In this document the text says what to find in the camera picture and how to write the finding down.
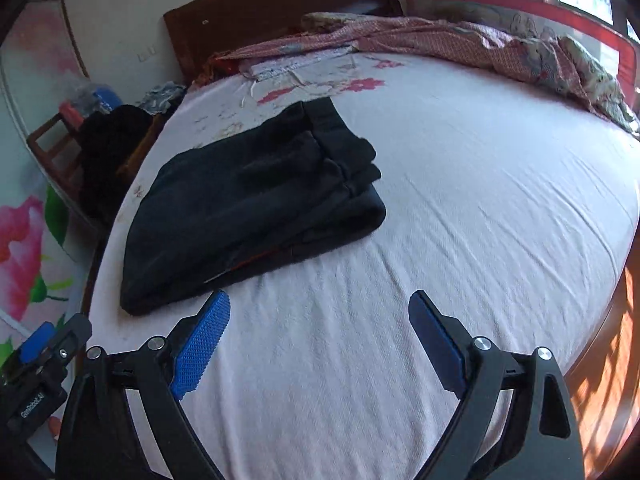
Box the grey patterned cloth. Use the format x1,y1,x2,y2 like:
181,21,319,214
136,82,188,115

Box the light patterned cloth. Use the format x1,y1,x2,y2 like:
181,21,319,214
250,52,357,82

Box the floral wardrobe door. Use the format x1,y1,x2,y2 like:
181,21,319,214
0,0,101,361

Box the blue object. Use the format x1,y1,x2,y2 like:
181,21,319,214
92,89,121,111

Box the dark navy pants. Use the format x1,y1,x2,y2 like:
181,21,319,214
120,97,388,317

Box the pink patterned blanket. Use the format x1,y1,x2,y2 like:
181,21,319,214
207,12,640,133

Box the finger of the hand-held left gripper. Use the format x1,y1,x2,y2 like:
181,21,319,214
19,313,93,376

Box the red object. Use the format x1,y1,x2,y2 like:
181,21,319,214
59,101,86,128

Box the dark wooden headboard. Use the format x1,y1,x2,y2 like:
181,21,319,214
164,0,405,83

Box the clear plastic bag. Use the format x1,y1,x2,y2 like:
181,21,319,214
67,80,108,111

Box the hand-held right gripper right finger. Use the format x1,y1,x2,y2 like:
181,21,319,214
408,289,586,480

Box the wooden chair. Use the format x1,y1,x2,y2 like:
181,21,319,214
26,110,166,221

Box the bed with floral white sheet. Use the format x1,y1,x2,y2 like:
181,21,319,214
82,45,640,480

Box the red-framed cartoon bed guard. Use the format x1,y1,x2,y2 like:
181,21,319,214
405,0,640,111

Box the black clothes pile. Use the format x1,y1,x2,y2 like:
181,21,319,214
79,105,161,221

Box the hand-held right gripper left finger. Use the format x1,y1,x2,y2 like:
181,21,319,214
55,290,232,480

